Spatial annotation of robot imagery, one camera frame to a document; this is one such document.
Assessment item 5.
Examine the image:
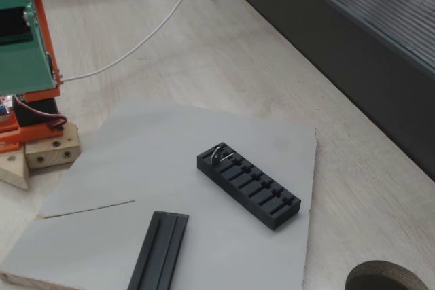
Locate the small metal clip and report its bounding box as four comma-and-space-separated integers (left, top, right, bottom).
209, 146, 235, 168

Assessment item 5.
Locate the black slotted rack block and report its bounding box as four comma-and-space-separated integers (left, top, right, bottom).
196, 141, 302, 232

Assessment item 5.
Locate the red controller board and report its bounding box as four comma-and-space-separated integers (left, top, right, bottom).
0, 96, 14, 121

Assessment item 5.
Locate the light wooden base block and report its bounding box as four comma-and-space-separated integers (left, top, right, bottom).
25, 122, 82, 170

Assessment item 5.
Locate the wooden wedge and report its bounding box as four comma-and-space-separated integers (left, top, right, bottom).
0, 145, 31, 191

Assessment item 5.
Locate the grey painted wooden board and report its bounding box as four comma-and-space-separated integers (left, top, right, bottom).
0, 98, 317, 290

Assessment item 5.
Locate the base servo wire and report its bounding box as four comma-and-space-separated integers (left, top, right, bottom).
13, 94, 68, 131

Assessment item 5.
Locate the white usb cable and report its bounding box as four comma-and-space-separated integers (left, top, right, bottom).
60, 0, 205, 83

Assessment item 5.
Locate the black grooved rail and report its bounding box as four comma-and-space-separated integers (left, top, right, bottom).
127, 211, 190, 290

